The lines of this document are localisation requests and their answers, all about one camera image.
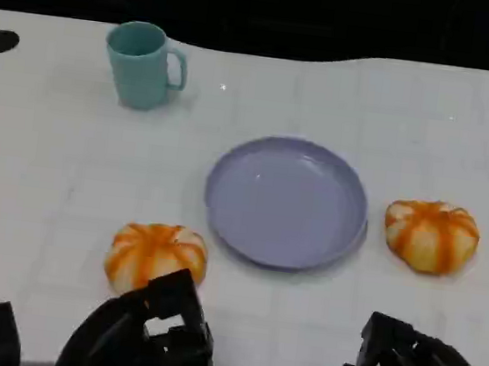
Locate pale green mug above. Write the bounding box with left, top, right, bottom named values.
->
left=97, top=17, right=194, bottom=116

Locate lilac plate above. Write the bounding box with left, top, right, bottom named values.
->
left=197, top=128, right=378, bottom=280

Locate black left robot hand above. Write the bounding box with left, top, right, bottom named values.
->
left=54, top=254, right=227, bottom=366

